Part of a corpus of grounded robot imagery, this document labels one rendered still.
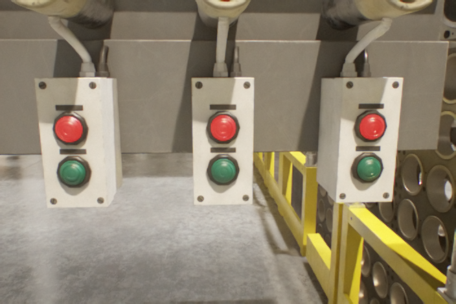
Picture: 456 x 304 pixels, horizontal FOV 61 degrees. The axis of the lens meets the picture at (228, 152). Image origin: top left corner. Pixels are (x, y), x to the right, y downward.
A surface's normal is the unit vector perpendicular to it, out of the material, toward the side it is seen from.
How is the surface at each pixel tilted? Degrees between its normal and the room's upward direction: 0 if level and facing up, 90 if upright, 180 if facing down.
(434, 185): 83
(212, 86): 90
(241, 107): 90
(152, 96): 90
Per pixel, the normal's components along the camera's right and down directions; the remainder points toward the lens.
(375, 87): 0.05, 0.20
